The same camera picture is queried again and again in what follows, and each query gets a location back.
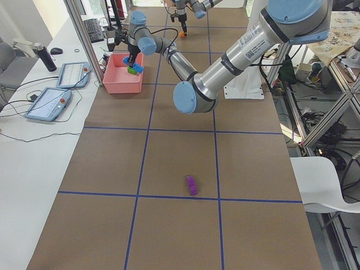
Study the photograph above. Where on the green block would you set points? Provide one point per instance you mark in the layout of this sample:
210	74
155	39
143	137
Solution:
131	71

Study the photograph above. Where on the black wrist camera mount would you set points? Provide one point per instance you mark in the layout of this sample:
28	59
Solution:
121	36

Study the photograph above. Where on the teach pendant near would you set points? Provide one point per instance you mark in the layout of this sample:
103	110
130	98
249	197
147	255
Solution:
49	104

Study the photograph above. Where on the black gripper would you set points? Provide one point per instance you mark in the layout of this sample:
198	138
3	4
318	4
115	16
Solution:
182	18
133	51

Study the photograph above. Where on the long blue four-stud block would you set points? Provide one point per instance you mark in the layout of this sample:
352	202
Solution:
138	68

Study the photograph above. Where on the teach pendant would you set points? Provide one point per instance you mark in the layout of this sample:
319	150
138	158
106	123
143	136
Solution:
49	104
74	75

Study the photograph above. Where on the white chair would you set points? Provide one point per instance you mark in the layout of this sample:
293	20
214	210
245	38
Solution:
319	186

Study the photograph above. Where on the purple sloped block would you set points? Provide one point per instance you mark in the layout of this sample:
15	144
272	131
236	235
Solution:
192	185

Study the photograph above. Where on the teach pendant far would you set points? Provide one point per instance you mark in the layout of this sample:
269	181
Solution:
74	75

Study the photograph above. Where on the black water bottle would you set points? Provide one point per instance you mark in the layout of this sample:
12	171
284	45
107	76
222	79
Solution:
45	56

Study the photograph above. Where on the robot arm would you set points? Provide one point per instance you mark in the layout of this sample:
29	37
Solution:
198	8
296	22

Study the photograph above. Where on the pink plastic box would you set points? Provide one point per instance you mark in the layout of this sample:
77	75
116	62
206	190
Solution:
117	78

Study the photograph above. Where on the aluminium frame post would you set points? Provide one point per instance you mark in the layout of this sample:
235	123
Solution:
80	29

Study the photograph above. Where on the black computer mouse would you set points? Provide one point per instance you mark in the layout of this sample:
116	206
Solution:
56	51

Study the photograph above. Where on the black keyboard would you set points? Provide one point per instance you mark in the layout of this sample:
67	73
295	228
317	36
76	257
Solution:
93	30

